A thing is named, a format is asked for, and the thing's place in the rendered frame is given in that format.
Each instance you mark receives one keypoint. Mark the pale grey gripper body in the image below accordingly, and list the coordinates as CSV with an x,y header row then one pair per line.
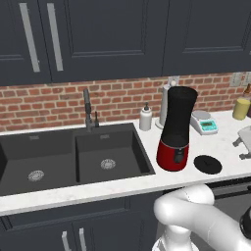
x,y
246,135

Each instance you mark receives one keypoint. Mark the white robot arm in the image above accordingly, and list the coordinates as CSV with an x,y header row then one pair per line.
x,y
192,212

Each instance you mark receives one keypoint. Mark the black round blender lid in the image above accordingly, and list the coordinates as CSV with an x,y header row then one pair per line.
x,y
208,164

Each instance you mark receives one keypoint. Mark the red and black blender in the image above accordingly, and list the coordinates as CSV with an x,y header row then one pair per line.
x,y
176,130

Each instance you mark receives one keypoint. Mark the yellow jar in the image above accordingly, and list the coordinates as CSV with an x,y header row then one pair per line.
x,y
241,109

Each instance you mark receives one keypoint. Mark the white kitchen scale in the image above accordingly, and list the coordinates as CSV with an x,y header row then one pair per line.
x,y
204,122

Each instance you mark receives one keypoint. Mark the brown bottle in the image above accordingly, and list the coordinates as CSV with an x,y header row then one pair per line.
x,y
248,91

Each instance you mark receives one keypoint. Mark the dark dishwasher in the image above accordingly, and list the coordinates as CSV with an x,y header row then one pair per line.
x,y
228,202

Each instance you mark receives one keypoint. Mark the white paper towel roll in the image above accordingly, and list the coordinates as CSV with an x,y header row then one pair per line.
x,y
163,108

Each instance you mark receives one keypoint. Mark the white soap dispenser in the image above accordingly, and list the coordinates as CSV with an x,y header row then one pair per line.
x,y
145,119

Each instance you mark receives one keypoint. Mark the dark cupboard door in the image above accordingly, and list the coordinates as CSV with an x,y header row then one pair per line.
x,y
13,39
209,32
108,36
121,228
32,240

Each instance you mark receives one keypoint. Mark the black double sink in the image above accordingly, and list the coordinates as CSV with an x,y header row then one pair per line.
x,y
108,153

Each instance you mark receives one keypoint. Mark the dark grey tap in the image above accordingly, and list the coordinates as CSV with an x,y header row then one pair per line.
x,y
87,111

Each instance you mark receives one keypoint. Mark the dark drawer front panel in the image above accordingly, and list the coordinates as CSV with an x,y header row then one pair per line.
x,y
65,214

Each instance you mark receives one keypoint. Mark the grey wall socket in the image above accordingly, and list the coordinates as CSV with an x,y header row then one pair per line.
x,y
247,78
173,80
236,79

